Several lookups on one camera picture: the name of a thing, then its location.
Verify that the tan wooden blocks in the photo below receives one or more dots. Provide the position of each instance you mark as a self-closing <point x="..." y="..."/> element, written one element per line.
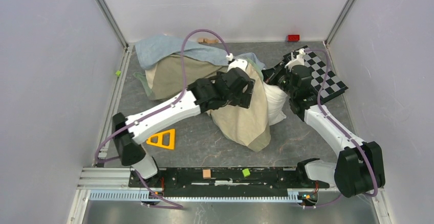
<point x="204" y="40"/>

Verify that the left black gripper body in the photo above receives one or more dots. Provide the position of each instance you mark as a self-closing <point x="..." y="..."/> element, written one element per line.
<point x="243" y="99"/>

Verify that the white pillow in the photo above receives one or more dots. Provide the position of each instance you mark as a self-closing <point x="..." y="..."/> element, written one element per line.
<point x="275" y="99"/>

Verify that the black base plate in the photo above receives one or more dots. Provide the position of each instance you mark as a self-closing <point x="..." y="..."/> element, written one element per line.
<point x="229" y="182"/>

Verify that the blue grey pillowcase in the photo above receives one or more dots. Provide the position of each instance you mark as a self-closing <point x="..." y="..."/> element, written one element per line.
<point x="170" y="64"/>

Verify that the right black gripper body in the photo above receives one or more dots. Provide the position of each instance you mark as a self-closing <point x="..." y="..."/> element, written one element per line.
<point x="280" y="77"/>

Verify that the red lego brick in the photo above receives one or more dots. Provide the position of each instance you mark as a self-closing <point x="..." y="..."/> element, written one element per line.
<point x="293" y="38"/>

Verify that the white toothed rail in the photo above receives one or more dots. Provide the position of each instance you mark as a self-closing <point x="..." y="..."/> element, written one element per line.
<point x="145" y="196"/>

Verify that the green cube on rail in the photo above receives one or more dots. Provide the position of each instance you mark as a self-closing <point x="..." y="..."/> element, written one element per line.
<point x="246" y="172"/>

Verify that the black white checkerboard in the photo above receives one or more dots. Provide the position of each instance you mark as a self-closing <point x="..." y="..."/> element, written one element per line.
<point x="333" y="86"/>

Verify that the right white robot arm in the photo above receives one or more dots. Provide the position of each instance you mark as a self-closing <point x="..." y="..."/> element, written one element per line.
<point x="359" y="167"/>

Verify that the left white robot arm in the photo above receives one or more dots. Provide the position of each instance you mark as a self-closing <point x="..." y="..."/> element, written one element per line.
<point x="131" y="131"/>

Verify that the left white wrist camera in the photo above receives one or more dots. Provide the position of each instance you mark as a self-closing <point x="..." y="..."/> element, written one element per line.
<point x="236" y="63"/>

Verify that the tan wooden cube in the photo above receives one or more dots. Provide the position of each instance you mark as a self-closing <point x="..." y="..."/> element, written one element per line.
<point x="206" y="173"/>

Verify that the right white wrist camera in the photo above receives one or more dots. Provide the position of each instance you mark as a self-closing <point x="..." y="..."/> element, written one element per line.
<point x="296" y="58"/>

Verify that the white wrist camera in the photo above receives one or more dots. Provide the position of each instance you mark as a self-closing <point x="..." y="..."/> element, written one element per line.
<point x="296" y="58"/>
<point x="236" y="63"/>

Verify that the yellow triangle piece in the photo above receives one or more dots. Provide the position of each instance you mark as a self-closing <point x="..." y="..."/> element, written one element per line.
<point x="165" y="139"/>

